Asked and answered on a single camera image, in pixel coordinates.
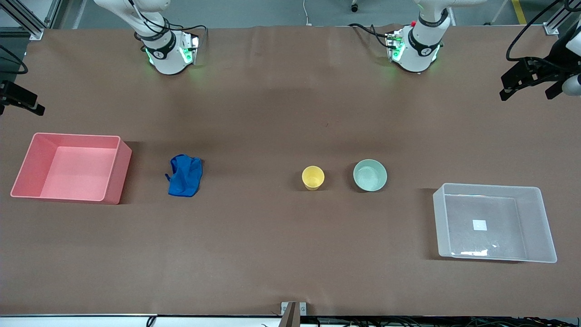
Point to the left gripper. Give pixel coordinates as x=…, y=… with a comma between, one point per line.
x=543, y=69

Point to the blue cloth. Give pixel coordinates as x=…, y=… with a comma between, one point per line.
x=186, y=177

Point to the light green bowl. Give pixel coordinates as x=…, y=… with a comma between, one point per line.
x=370, y=176

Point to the yellow plastic cup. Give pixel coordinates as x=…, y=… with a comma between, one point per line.
x=313, y=177

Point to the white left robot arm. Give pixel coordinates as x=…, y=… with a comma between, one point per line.
x=422, y=45

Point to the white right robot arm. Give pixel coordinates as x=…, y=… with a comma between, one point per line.
x=168, y=59

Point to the pink plastic bin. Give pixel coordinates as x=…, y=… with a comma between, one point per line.
x=72, y=172

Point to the clear plastic bin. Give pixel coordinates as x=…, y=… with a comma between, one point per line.
x=535, y=218

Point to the white square label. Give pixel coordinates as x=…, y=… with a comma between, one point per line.
x=480, y=225

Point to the black chair caster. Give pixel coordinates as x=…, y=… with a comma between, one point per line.
x=354, y=7

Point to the aluminium frame post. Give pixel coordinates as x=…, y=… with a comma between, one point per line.
x=27, y=22
x=553, y=25

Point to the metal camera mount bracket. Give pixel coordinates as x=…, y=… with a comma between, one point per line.
x=293, y=311

